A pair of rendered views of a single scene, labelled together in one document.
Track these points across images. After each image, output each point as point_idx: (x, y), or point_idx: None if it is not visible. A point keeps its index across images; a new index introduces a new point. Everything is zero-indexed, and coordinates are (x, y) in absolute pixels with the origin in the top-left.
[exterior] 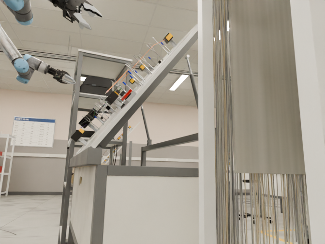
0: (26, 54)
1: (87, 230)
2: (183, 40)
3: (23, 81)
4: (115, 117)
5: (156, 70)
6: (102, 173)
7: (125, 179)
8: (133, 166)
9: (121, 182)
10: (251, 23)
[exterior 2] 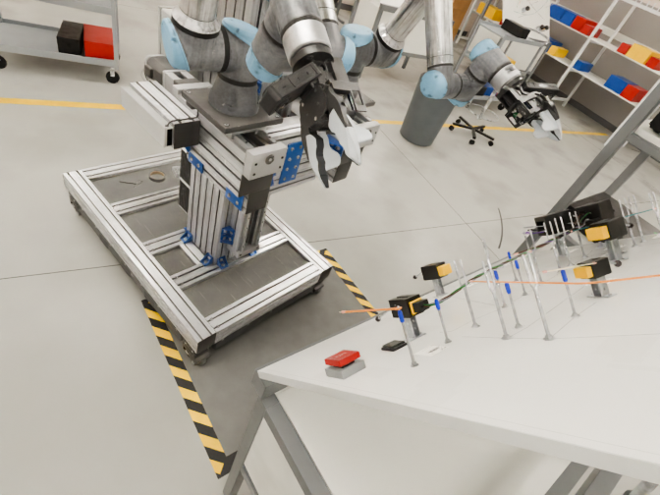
0: (481, 42)
1: None
2: (606, 416)
3: (452, 103)
4: (287, 377)
5: (422, 387)
6: (259, 409)
7: (277, 446)
8: (287, 450)
9: (273, 441)
10: None
